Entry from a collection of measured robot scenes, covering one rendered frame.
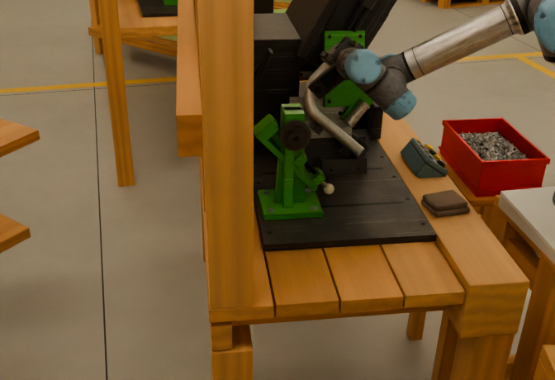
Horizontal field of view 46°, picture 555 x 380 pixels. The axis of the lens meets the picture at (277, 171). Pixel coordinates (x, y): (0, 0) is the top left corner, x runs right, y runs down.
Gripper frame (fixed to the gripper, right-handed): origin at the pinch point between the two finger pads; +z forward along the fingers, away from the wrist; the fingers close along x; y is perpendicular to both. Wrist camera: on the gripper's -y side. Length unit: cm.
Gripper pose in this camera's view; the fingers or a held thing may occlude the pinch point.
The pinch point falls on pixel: (328, 64)
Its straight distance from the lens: 180.1
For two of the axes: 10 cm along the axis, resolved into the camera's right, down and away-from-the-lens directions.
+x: -7.2, -6.6, -2.4
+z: -1.2, -2.2, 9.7
